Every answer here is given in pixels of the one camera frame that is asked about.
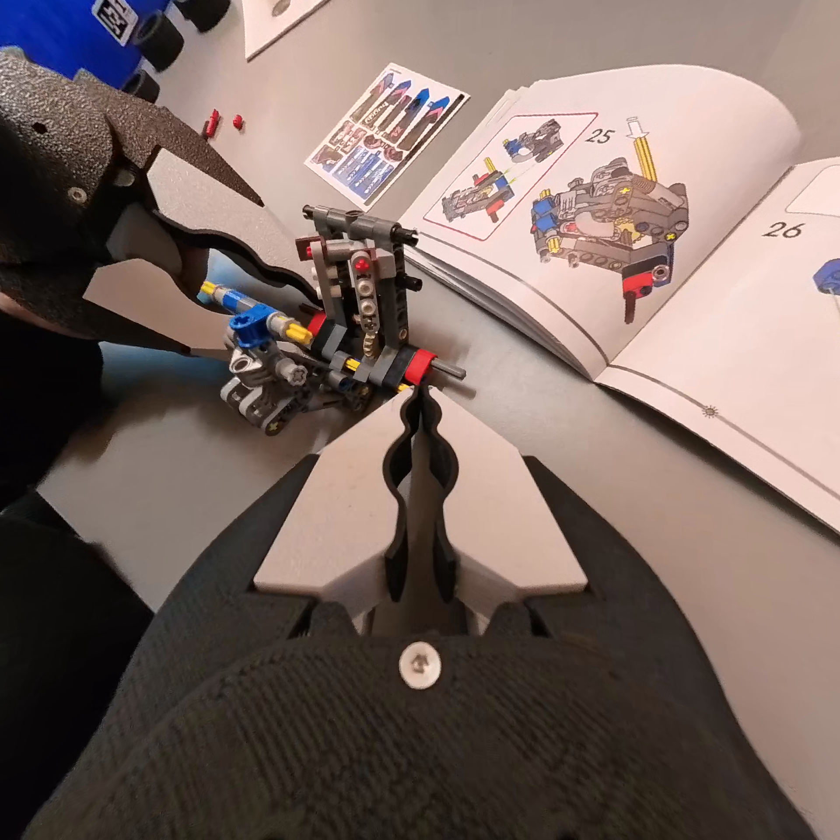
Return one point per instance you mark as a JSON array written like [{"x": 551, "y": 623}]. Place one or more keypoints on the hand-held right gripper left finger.
[{"x": 321, "y": 525}]

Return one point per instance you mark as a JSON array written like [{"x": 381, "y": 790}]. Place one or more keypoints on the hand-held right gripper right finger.
[{"x": 518, "y": 525}]

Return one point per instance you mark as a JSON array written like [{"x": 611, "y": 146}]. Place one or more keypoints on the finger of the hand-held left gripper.
[
  {"x": 223, "y": 210},
  {"x": 144, "y": 295}
]

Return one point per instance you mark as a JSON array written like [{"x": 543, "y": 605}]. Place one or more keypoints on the partly built toy brick model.
[{"x": 420, "y": 367}]

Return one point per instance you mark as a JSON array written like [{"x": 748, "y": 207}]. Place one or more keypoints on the black toy tire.
[
  {"x": 203, "y": 13},
  {"x": 141, "y": 86},
  {"x": 161, "y": 43}
]

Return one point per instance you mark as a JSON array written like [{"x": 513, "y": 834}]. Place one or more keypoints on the blue bin with printed tag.
[{"x": 59, "y": 33}]

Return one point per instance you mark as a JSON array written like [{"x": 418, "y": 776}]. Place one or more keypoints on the buggy sticker sheet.
[{"x": 380, "y": 138}]

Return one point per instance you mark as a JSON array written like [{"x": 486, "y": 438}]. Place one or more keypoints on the small paper leaflet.
[{"x": 275, "y": 33}]

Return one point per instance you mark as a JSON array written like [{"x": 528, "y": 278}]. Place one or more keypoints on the person's black clothed body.
[{"x": 59, "y": 590}]

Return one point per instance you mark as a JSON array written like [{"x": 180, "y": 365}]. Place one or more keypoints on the open instruction booklet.
[{"x": 722, "y": 164}]

